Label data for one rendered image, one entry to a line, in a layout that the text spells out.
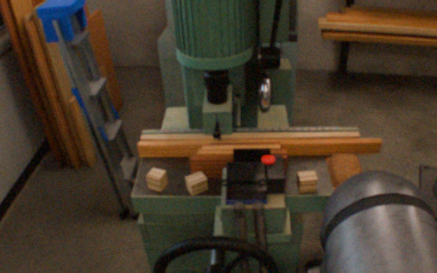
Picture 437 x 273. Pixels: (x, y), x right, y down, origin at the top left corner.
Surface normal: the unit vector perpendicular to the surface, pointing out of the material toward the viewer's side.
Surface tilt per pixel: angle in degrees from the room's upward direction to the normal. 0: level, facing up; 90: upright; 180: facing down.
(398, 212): 0
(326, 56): 90
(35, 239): 0
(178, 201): 90
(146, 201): 90
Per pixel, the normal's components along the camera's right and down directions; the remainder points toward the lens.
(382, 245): -0.39, -0.76
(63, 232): -0.04, -0.80
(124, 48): -0.13, 0.59
